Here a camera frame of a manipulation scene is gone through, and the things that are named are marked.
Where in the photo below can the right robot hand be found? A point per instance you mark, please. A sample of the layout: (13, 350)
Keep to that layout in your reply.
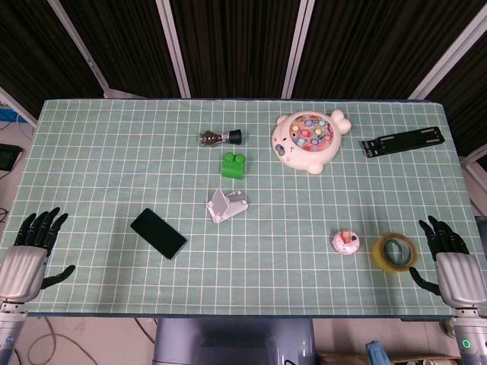
(456, 275)

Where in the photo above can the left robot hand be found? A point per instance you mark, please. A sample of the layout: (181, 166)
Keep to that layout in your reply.
(21, 272)

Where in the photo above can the black smartphone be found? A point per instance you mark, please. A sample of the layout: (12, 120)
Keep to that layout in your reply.
(158, 239)

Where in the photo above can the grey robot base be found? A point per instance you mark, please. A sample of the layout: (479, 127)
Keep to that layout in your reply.
(234, 340)

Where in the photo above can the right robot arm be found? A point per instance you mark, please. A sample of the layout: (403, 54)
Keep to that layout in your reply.
(470, 334)

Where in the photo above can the white phone stand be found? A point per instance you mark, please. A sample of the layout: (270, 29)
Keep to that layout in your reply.
(226, 206)

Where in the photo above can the clear packing tape roll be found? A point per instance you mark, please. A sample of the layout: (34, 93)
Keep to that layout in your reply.
(395, 252)

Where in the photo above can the cardboard piece on floor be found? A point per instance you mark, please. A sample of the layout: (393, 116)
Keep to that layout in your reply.
(418, 358)

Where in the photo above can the blue object on floor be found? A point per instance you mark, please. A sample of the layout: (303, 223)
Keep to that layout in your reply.
(374, 353)

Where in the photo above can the pink toy cake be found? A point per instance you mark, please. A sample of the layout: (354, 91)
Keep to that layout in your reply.
(345, 242)

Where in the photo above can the black box on floor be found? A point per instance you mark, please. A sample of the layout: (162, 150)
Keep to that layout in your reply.
(8, 156)

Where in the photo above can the white seal fishing toy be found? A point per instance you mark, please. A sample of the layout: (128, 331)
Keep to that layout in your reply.
(308, 138)

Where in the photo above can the green grid tablecloth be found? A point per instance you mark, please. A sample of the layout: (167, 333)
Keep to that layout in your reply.
(243, 266)

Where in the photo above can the green toy block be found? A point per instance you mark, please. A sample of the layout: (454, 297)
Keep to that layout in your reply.
(234, 165)

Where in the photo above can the black folding bracket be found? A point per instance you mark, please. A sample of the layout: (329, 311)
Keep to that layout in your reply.
(403, 141)

